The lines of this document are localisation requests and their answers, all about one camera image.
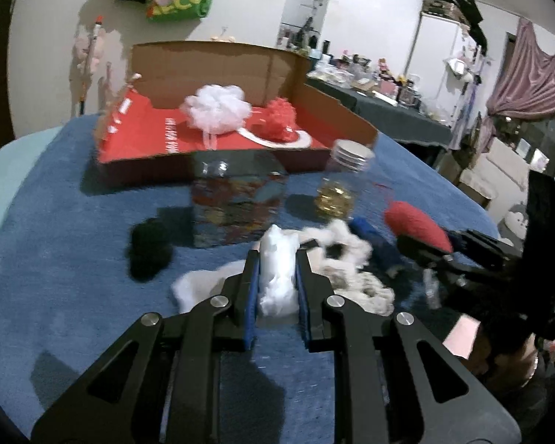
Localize dark reflective box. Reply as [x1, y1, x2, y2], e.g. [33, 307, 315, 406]
[190, 149, 287, 249]

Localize white paper sachet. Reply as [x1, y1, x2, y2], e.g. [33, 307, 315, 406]
[171, 260, 245, 314]

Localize orange tipped stick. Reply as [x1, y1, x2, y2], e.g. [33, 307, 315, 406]
[75, 15, 105, 115]

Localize dark cloth side table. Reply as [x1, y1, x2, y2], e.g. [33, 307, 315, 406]
[307, 78, 451, 148]

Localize blue towel blanket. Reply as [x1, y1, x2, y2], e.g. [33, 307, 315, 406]
[0, 112, 501, 444]

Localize black pompom ball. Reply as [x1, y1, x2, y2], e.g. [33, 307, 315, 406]
[126, 218, 173, 283]

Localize pink plush toy on wall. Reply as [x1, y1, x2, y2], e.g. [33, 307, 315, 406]
[74, 23, 106, 82]

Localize red mesh loofah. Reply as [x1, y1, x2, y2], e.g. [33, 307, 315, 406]
[258, 97, 299, 143]

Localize clear jar gold beads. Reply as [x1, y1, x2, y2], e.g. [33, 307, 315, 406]
[314, 139, 375, 219]

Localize pink curtain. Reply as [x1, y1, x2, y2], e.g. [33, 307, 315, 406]
[485, 18, 555, 121]

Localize cardboard box red interior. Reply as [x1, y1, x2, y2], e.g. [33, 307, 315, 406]
[95, 41, 378, 185]

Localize wall mirror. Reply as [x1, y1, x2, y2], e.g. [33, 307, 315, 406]
[276, 0, 330, 49]

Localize white wardrobe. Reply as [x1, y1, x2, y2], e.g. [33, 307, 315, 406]
[405, 13, 478, 121]

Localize white mesh bath loofah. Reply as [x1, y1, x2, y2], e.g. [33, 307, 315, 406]
[179, 84, 252, 150]

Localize white tissue wad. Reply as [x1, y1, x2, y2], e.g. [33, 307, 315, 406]
[258, 225, 300, 318]

